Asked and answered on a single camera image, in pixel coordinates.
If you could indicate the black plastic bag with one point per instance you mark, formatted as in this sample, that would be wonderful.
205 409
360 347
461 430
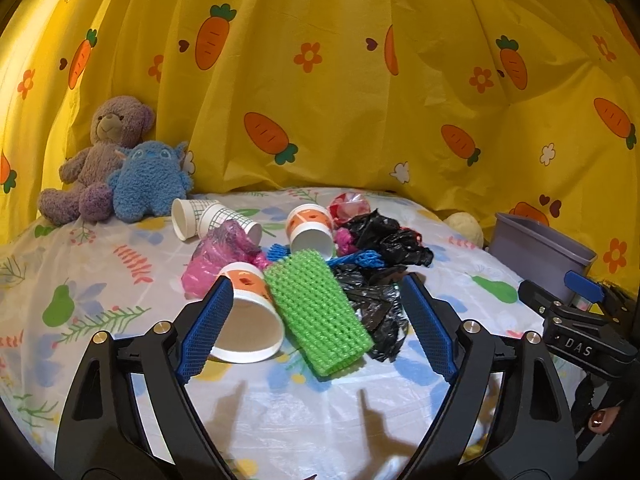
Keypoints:
375 297
396 245

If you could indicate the right hand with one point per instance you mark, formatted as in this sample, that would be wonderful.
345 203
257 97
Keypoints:
602 420

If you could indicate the yellow carrot print curtain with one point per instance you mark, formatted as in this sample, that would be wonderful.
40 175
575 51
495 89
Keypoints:
483 106

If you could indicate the green foam net sleeve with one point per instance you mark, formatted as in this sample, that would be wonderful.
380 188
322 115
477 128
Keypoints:
317 312

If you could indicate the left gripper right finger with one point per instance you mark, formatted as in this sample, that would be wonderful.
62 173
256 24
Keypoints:
531 436

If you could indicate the purple teddy bear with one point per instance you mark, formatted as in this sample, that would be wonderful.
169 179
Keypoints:
117 124

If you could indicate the orange paper cup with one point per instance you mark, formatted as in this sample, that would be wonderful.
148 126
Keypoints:
310 227
253 331

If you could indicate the red white candy wrapper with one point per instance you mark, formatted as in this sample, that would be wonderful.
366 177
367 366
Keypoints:
347 206

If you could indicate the purple plastic bin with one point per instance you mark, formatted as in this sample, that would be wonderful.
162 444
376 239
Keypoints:
539 253

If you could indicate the floral bed sheet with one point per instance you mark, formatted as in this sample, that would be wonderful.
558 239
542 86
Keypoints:
273 419

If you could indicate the yellow plush toy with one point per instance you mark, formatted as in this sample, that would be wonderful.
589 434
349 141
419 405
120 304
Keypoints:
467 226

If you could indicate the small pink plastic bag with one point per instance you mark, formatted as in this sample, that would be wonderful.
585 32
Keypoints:
344 242

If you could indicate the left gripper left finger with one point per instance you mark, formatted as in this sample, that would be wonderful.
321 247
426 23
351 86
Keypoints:
101 434

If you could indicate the blue foam net sleeve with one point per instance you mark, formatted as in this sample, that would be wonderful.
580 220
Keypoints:
366 258

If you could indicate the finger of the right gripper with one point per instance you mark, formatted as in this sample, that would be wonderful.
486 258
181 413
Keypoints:
548 306
583 287

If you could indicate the blue plush monster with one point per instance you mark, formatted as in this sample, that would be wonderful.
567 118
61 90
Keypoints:
150 179

